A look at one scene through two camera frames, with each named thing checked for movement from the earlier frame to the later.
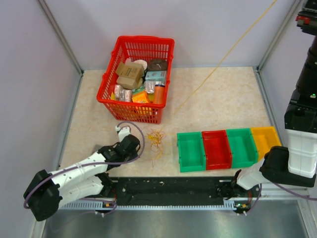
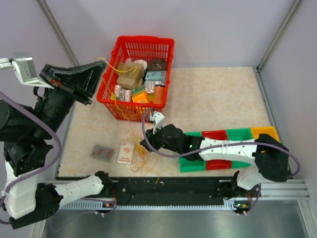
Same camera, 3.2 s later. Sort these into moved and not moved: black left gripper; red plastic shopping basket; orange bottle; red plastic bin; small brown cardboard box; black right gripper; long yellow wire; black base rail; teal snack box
Moved: long yellow wire; black right gripper; black left gripper
Not moved: red plastic shopping basket; orange bottle; black base rail; teal snack box; small brown cardboard box; red plastic bin
